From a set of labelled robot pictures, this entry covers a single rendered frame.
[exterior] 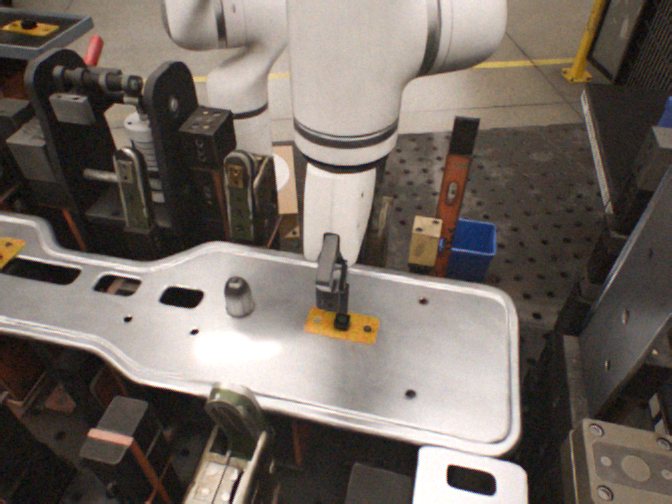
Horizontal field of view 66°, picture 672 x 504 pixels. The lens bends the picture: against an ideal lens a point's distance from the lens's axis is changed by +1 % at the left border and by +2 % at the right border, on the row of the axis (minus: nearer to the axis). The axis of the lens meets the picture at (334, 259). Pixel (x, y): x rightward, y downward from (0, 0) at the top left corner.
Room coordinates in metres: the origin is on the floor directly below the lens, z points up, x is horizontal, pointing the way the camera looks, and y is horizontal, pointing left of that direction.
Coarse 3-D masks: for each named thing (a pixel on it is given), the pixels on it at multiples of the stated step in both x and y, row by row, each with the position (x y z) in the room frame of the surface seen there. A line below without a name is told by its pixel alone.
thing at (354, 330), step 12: (312, 312) 0.38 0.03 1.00; (324, 312) 0.38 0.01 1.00; (336, 312) 0.38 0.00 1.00; (348, 312) 0.38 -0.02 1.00; (312, 324) 0.37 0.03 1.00; (324, 324) 0.37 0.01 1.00; (336, 324) 0.36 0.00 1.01; (348, 324) 0.36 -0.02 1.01; (360, 324) 0.37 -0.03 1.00; (372, 324) 0.37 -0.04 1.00; (336, 336) 0.35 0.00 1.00; (348, 336) 0.35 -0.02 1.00; (360, 336) 0.35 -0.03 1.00; (372, 336) 0.35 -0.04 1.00
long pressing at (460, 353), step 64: (64, 256) 0.48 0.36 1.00; (192, 256) 0.48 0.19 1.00; (256, 256) 0.48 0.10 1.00; (0, 320) 0.38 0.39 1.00; (64, 320) 0.38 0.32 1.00; (192, 320) 0.37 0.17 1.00; (256, 320) 0.37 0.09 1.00; (320, 320) 0.37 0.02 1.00; (384, 320) 0.37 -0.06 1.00; (448, 320) 0.37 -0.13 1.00; (512, 320) 0.38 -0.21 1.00; (192, 384) 0.29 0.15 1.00; (256, 384) 0.29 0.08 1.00; (320, 384) 0.29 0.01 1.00; (384, 384) 0.29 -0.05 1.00; (448, 384) 0.29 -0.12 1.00; (512, 384) 0.29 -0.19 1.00; (448, 448) 0.22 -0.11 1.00; (512, 448) 0.22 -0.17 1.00
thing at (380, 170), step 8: (376, 168) 0.51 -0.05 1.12; (384, 168) 0.51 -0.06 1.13; (376, 176) 0.50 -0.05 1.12; (384, 176) 0.51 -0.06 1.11; (376, 184) 0.50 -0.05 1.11; (376, 192) 0.49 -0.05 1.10; (376, 200) 0.49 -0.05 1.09; (376, 208) 0.49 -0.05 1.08; (376, 216) 0.49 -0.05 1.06; (376, 224) 0.49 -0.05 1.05
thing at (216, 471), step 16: (208, 448) 0.20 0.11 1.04; (224, 448) 0.22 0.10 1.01; (256, 448) 0.20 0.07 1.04; (208, 464) 0.18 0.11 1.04; (224, 464) 0.18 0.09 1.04; (240, 464) 0.18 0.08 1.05; (256, 464) 0.19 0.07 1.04; (272, 464) 0.20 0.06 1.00; (192, 480) 0.17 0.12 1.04; (208, 480) 0.17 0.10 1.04; (224, 480) 0.17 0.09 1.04; (240, 480) 0.17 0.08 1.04; (256, 480) 0.18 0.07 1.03; (272, 480) 0.20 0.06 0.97; (192, 496) 0.16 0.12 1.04; (208, 496) 0.16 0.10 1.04; (224, 496) 0.16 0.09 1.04; (240, 496) 0.16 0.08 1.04; (256, 496) 0.17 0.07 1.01; (272, 496) 0.19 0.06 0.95
